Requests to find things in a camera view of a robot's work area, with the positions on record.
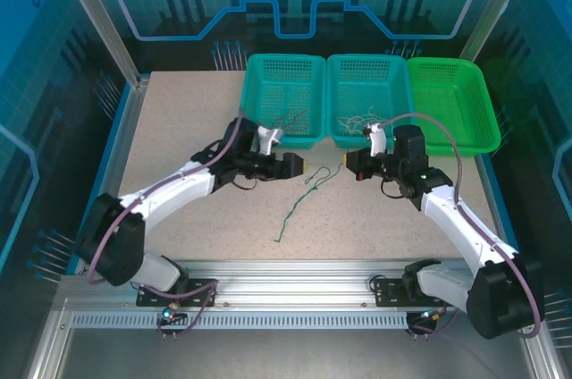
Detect green cable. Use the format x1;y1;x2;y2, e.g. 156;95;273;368
273;163;346;245

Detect wires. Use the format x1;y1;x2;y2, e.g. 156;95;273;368
337;105;390;137

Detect red cable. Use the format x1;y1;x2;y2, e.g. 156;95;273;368
266;106;313;137

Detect teal plastic basket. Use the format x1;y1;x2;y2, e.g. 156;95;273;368
239;54;327;151
325;55;415;150

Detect green plastic basket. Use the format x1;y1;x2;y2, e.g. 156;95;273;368
406;56;501;157

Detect small connector with light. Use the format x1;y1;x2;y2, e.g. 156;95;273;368
417;307;450;324
156;302;187;324

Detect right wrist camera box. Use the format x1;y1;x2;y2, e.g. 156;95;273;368
362;122;389;157

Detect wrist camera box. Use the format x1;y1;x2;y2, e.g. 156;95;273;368
362;122;389;157
257;126;285;156

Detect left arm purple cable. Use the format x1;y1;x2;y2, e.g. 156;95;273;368
87;115;249;340

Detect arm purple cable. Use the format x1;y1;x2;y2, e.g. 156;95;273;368
87;115;249;340
377;113;544;340

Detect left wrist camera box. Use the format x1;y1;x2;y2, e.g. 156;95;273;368
257;126;285;156

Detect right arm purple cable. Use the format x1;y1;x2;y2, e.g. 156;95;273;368
377;113;544;340

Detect aluminium mounting rail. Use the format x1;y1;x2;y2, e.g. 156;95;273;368
57;260;535;314

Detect aluminium side rail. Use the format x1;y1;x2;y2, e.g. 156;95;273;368
73;77;151;275

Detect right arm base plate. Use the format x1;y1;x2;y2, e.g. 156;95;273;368
370;275;419;308

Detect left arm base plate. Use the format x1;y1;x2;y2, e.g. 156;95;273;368
136;278;220;308

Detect slotted cable duct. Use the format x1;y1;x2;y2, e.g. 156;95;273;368
70;311;415;332

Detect aluminium frame post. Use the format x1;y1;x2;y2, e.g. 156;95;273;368
47;0;152;90
458;0;541;63

